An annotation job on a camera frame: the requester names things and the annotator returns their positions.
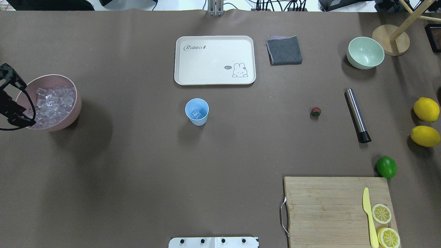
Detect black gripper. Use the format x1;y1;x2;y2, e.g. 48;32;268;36
0;63;36;128

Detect ice cube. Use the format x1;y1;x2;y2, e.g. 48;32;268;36
191;109;203;120

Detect pile of clear ice cubes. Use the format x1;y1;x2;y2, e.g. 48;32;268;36
32;86;76;128

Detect light blue plastic cup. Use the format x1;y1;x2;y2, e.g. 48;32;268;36
185;98;209;126

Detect pink bowl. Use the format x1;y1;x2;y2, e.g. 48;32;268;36
26;75;82;132

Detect cream rabbit tray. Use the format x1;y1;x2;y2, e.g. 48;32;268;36
174;35;256;86

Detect grey folded cloth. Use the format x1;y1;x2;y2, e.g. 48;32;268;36
266;35;303;65

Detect red strawberry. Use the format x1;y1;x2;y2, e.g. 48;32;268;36
310;107;322;117

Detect wooden cutting board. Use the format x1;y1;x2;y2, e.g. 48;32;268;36
283;176;398;248

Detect steel muddler black tip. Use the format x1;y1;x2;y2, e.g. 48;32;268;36
345;88;372;143

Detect mint green bowl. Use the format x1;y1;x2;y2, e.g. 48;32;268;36
346;37;385;70

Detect yellow plastic knife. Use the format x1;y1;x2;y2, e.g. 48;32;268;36
362;187;379;248

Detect green lime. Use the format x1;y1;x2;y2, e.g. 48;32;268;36
376;156;397;179

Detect upper lemon slice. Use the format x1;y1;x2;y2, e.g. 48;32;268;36
372;204;392;225

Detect lemon slice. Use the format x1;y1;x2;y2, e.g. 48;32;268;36
377;227;401;248
372;204;392;225

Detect wooden mug tree stand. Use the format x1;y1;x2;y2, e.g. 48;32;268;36
372;0;441;56

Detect lower lemon slice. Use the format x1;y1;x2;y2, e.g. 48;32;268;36
377;227;401;248

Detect lower yellow lemon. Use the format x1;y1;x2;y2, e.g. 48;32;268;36
410;125;441;147

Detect yellow lemon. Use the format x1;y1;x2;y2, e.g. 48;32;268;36
413;97;440;122
410;125;441;147

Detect upper yellow lemon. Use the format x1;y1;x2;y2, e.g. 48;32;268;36
413;97;440;122

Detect dark brown box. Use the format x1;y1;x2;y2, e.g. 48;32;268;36
424;23;441;52

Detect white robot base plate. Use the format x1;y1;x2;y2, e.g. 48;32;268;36
168;237;260;248

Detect aluminium frame post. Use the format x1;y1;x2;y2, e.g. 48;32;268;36
206;0;225;16

